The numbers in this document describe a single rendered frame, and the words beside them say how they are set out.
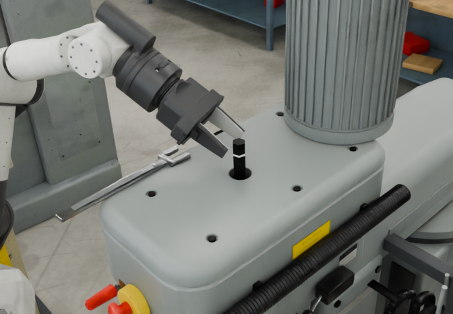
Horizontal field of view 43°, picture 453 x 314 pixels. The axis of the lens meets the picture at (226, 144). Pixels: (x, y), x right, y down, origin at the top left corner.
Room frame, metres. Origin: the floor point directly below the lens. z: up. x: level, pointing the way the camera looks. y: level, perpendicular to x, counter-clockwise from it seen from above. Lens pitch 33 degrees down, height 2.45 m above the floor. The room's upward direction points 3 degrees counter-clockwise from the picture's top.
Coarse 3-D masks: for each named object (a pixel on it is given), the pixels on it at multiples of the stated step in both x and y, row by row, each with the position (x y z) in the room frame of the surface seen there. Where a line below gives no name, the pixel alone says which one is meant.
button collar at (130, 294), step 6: (126, 288) 0.62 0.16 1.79; (132, 288) 0.62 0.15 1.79; (120, 294) 0.63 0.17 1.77; (126, 294) 0.61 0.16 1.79; (132, 294) 0.61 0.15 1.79; (138, 294) 0.61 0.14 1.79; (120, 300) 0.63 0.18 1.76; (126, 300) 0.61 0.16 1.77; (132, 300) 0.60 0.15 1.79; (138, 300) 0.60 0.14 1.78; (144, 300) 0.61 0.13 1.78; (132, 306) 0.60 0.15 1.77; (138, 306) 0.60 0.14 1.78; (144, 306) 0.60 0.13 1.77; (138, 312) 0.59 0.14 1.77; (144, 312) 0.60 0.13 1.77
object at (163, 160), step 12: (168, 156) 0.82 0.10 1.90; (180, 156) 0.81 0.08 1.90; (144, 168) 0.78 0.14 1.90; (156, 168) 0.78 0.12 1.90; (120, 180) 0.76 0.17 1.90; (132, 180) 0.75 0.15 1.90; (96, 192) 0.73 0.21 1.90; (108, 192) 0.72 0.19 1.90; (84, 204) 0.70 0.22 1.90; (60, 216) 0.67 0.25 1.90; (72, 216) 0.68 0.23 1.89
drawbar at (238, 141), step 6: (240, 138) 0.78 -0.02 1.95; (234, 144) 0.76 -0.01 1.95; (240, 144) 0.76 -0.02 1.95; (234, 150) 0.76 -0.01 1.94; (240, 150) 0.76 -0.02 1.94; (234, 156) 0.76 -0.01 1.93; (234, 162) 0.76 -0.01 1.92; (240, 162) 0.76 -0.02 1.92; (234, 168) 0.76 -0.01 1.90; (240, 168) 0.76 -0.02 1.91; (234, 174) 0.76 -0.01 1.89; (240, 174) 0.76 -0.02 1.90
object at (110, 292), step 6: (108, 288) 0.70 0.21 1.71; (114, 288) 0.70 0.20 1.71; (120, 288) 0.71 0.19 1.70; (96, 294) 0.69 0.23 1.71; (102, 294) 0.69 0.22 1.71; (108, 294) 0.69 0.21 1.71; (114, 294) 0.69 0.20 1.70; (90, 300) 0.68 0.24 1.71; (96, 300) 0.68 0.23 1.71; (102, 300) 0.68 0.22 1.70; (108, 300) 0.69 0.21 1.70; (90, 306) 0.67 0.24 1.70; (96, 306) 0.67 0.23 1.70
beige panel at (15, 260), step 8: (8, 240) 2.11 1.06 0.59; (16, 240) 2.13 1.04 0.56; (8, 248) 2.10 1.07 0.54; (16, 248) 2.12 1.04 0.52; (0, 256) 2.07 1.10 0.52; (8, 256) 2.09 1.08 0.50; (16, 256) 2.11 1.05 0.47; (8, 264) 2.08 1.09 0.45; (16, 264) 2.11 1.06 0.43; (24, 272) 2.12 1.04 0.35; (40, 304) 2.20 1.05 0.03; (40, 312) 2.15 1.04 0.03; (48, 312) 2.14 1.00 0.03
